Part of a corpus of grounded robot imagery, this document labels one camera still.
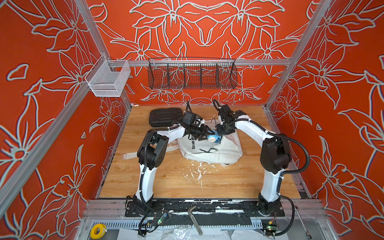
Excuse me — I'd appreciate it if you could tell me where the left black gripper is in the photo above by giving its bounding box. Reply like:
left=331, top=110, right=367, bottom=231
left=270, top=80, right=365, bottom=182
left=189, top=124, right=215, bottom=141

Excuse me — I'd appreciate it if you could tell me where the blue mug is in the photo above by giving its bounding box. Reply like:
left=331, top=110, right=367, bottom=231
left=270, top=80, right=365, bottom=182
left=207, top=134, right=222, bottom=143

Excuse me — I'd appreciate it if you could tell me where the white backpack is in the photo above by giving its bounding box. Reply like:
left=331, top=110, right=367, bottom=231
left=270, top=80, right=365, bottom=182
left=123, top=123, right=243, bottom=170

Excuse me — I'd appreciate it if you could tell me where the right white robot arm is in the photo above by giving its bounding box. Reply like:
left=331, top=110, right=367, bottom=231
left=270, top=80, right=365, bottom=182
left=213, top=100, right=310, bottom=216

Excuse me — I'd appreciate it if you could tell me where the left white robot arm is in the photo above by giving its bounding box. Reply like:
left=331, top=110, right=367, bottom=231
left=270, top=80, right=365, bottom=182
left=133, top=105, right=215, bottom=215

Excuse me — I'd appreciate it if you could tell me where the silver wrench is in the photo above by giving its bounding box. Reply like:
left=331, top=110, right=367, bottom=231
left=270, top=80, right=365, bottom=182
left=294, top=205, right=312, bottom=240

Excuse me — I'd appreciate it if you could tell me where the yellow tape roll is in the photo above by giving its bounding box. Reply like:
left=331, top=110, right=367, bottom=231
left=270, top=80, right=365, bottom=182
left=90, top=224, right=108, bottom=240

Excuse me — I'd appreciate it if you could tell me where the black wire wall basket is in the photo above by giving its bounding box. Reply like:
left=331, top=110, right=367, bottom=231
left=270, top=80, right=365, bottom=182
left=148, top=57, right=238, bottom=90

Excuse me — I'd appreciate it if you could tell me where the white wire wall basket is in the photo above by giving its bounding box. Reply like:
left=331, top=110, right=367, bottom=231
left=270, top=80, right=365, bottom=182
left=85, top=55, right=131, bottom=97

